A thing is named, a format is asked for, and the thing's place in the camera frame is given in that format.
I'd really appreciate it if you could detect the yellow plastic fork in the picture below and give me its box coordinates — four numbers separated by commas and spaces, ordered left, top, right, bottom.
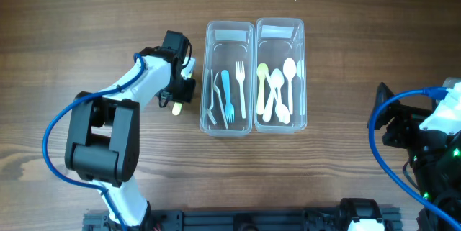
172, 102, 182, 116

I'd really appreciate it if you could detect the light blue plastic fork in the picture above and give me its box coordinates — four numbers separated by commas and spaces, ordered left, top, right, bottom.
221, 70, 235, 123

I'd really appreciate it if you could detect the white plastic fork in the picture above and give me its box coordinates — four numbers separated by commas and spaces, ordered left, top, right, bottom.
236, 61, 246, 119

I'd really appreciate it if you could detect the yellow plastic spoon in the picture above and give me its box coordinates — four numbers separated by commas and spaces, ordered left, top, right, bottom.
256, 63, 269, 115

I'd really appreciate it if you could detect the white spoon thin handle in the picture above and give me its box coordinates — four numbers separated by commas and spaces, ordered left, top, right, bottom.
262, 68, 285, 122

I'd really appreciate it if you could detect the white spoon bowl down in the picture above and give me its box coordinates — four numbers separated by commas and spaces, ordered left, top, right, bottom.
262, 68, 290, 124

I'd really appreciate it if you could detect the white spoon wide handle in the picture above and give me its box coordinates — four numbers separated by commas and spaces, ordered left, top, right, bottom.
282, 58, 296, 114

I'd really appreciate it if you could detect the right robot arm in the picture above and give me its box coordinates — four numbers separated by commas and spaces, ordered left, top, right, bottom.
367, 77, 460, 230

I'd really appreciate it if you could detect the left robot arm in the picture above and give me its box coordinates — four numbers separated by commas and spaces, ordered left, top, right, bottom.
64, 31, 196, 230

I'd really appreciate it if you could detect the left clear plastic container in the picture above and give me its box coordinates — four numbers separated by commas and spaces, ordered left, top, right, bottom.
200, 21, 256, 137

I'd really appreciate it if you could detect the clear plastic container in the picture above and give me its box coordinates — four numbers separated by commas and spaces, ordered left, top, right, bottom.
200, 21, 256, 137
254, 18, 308, 134

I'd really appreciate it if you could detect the right clear plastic container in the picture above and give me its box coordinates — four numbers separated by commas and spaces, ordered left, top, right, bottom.
254, 18, 308, 134

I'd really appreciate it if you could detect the right blue cable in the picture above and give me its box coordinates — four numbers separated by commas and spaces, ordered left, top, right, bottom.
367, 86, 461, 230

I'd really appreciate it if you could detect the blue cable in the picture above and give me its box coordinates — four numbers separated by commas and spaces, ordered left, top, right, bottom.
367, 86, 461, 230
42, 53, 147, 231

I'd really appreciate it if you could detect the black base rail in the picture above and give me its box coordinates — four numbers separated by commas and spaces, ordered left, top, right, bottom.
81, 207, 403, 231

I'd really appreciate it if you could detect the left blue cable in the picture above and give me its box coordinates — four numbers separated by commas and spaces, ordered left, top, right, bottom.
42, 53, 147, 231

